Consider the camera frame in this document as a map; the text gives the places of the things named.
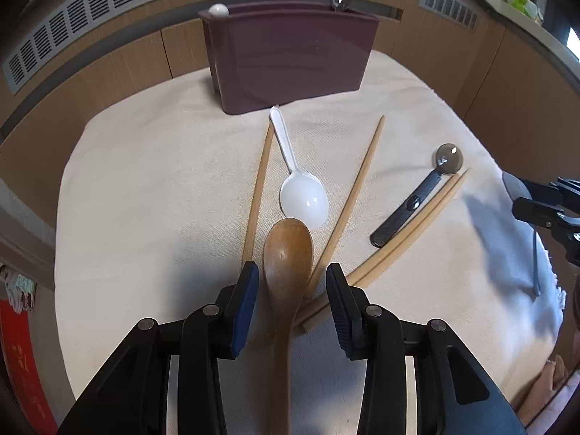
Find wooden chopstick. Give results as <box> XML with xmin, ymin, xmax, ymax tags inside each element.
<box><xmin>301</xmin><ymin>168</ymin><xmax>470</xmax><ymax>332</ymax></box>
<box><xmin>305</xmin><ymin>115</ymin><xmax>385</xmax><ymax>299</ymax></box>
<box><xmin>294</xmin><ymin>169</ymin><xmax>466</xmax><ymax>322</ymax></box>
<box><xmin>241</xmin><ymin>125</ymin><xmax>273</xmax><ymax>265</ymax></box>

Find wooden spoon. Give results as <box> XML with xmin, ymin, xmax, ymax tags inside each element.
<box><xmin>264</xmin><ymin>218</ymin><xmax>312</xmax><ymax>434</ymax></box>

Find white plastic spoon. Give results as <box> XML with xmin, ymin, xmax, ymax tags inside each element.
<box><xmin>269</xmin><ymin>106</ymin><xmax>329</xmax><ymax>230</ymax></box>

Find small white ball-end scoop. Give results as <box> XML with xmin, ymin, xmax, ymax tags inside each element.
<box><xmin>207</xmin><ymin>3</ymin><xmax>230</xmax><ymax>19</ymax></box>

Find cream table cloth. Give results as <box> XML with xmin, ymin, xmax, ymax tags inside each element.
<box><xmin>55</xmin><ymin>53</ymin><xmax>562</xmax><ymax>434</ymax></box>

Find green items on counter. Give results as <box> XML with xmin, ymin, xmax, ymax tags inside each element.
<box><xmin>506</xmin><ymin>0</ymin><xmax>544</xmax><ymax>24</ymax></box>

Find slippers on floor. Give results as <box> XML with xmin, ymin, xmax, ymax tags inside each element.
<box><xmin>0</xmin><ymin>264</ymin><xmax>36</xmax><ymax>314</ymax></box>

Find small grey vent grille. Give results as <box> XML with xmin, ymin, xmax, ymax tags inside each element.
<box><xmin>419</xmin><ymin>0</ymin><xmax>479</xmax><ymax>32</ymax></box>

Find maroon plastic utensil holder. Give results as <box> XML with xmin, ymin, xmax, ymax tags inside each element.
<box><xmin>199</xmin><ymin>1</ymin><xmax>378</xmax><ymax>115</ymax></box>

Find long grey vent grille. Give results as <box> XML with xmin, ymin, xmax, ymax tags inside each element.
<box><xmin>2</xmin><ymin>0</ymin><xmax>348</xmax><ymax>96</ymax></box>

